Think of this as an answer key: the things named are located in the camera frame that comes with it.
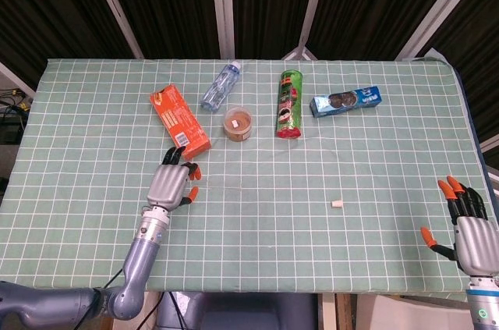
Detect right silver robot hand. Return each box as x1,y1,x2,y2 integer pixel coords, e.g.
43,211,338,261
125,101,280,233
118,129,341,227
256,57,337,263
419,176,499,279

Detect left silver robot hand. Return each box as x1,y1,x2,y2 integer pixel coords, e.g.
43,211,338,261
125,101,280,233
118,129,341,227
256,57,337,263
146,146,203,215

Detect clear glass test tube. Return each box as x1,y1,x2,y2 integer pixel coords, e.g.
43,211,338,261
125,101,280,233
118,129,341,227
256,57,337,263
196,183,250,192

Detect orange cardboard snack box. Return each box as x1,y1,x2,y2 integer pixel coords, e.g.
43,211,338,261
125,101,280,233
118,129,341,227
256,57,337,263
150,84,213,161

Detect clear jar with brown contents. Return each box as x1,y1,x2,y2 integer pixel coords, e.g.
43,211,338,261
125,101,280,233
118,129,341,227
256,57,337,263
223,107,253,143

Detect clear plastic water bottle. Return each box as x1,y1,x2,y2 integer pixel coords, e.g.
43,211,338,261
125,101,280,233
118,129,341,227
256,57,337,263
200,60,242,113

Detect green checked tablecloth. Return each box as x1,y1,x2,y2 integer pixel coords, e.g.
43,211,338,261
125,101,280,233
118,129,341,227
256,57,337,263
0,57,487,294

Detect green Pringles can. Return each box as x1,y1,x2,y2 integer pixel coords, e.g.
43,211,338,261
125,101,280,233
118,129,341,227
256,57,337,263
275,69,304,140

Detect grey robot torso base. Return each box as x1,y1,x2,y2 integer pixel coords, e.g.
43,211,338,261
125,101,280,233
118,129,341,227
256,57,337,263
155,291,319,330

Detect dark pleated curtain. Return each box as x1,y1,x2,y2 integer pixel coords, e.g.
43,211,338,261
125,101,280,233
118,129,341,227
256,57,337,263
0,0,499,144

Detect blue Oreo cookie box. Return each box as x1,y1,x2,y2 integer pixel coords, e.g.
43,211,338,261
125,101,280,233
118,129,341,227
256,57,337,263
310,85,381,119

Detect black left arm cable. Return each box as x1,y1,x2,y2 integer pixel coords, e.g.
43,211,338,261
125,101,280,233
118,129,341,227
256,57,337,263
101,265,188,330

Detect black equipment with cables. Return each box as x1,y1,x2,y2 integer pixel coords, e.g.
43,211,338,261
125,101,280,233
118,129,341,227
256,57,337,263
0,87,34,144

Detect white frame post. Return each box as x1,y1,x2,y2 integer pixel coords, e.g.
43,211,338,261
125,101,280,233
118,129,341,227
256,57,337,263
84,0,145,60
397,0,490,61
209,0,237,60
282,0,332,61

